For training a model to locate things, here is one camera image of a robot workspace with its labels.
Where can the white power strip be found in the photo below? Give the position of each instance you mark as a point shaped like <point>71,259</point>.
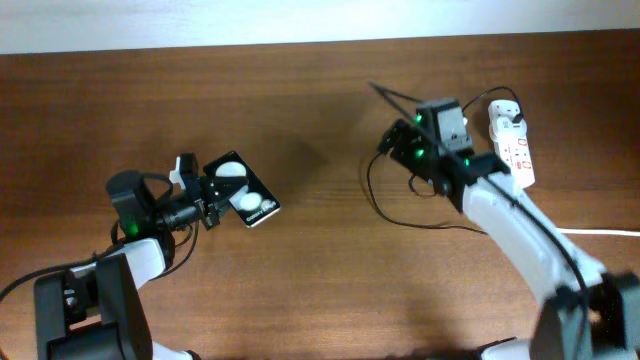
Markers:
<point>516,154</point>

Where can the white USB charger plug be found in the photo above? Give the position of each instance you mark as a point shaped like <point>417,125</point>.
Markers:
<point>506,120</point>

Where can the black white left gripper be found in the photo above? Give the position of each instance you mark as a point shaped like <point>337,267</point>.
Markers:
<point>210,203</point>

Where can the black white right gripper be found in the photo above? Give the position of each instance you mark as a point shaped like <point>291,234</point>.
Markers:
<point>408,137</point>

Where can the black Galaxy flip phone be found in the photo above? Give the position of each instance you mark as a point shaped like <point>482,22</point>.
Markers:
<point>254,203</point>

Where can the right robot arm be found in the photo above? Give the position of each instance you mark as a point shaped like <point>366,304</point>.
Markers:
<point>586,312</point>

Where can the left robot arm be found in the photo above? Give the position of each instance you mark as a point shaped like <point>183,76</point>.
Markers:
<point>91,309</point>

